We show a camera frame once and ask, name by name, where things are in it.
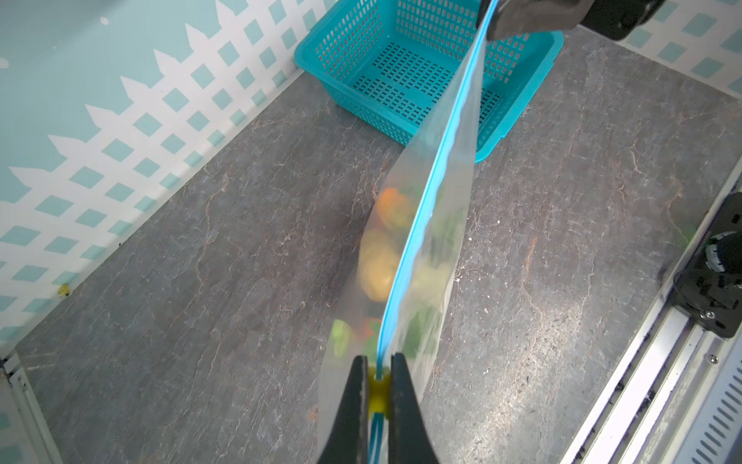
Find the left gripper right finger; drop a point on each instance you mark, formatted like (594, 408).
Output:
(408, 442)

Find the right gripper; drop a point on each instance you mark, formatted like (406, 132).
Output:
(612, 19)

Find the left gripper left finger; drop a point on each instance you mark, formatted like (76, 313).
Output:
(348, 440)

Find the teal plastic basket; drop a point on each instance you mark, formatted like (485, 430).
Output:
(389, 62)

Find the clear zip top bag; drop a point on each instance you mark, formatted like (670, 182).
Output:
(435, 170)

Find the yellow toy potato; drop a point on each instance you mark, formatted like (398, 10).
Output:
(378, 261)

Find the orange toy carrot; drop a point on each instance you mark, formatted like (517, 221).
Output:
(394, 209)

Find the white perforated cable tray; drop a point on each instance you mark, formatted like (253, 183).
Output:
(717, 428)

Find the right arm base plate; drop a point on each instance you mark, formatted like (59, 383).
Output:
(708, 289)

